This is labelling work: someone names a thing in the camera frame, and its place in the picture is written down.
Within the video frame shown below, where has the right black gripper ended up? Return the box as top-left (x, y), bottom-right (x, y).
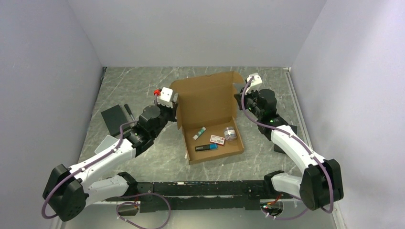
top-left (234, 86), bottom-right (263, 119)

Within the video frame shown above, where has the green white glue stick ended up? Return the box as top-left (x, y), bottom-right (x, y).
top-left (192, 127), bottom-right (206, 140)

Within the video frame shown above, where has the brown cardboard box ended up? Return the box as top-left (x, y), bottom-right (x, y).
top-left (170, 71), bottom-right (244, 165)

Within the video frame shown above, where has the black blue marker pen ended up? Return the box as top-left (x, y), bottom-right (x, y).
top-left (194, 144), bottom-right (218, 152)

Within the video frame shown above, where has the small red white box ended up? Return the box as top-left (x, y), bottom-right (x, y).
top-left (210, 135), bottom-right (225, 146)

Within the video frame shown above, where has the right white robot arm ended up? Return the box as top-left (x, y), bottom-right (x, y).
top-left (234, 89), bottom-right (344, 213)

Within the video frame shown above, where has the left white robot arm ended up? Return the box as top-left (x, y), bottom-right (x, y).
top-left (41, 102), bottom-right (178, 222)

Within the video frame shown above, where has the right black rectangular pad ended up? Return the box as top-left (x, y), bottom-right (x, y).
top-left (271, 125), bottom-right (299, 156)

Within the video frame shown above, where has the black rectangular pad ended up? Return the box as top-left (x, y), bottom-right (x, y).
top-left (271, 125), bottom-right (299, 156)
top-left (101, 104), bottom-right (128, 136)

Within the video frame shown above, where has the left black rectangular pad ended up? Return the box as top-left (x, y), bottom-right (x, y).
top-left (101, 104), bottom-right (128, 136)

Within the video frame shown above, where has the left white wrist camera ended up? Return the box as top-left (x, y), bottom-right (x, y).
top-left (153, 87), bottom-right (178, 108)

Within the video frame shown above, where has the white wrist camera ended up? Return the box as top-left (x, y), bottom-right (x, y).
top-left (245, 73), bottom-right (263, 95)
top-left (153, 87), bottom-right (178, 108)

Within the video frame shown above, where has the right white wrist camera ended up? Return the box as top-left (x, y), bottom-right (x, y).
top-left (245, 73), bottom-right (263, 95)

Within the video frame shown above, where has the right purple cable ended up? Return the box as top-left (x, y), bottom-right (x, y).
top-left (240, 76), bottom-right (334, 221)

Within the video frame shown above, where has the black handled claw hammer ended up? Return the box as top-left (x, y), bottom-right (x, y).
top-left (124, 104), bottom-right (135, 122)

